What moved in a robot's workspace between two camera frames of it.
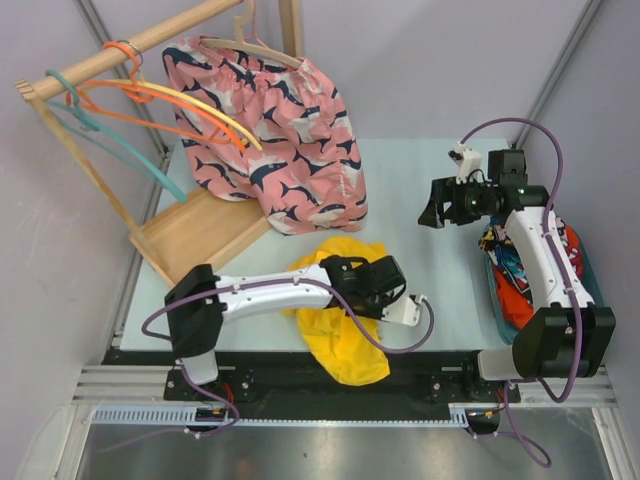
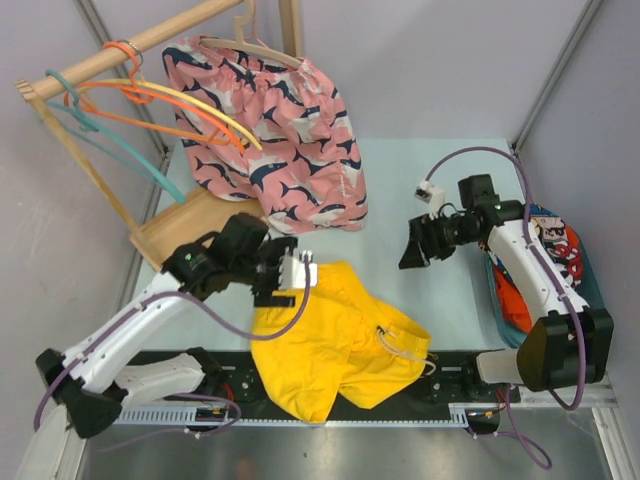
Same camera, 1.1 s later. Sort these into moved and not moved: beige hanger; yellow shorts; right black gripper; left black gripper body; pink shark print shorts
Moved: left black gripper body; yellow shorts; right black gripper
Not moved: pink shark print shorts; beige hanger
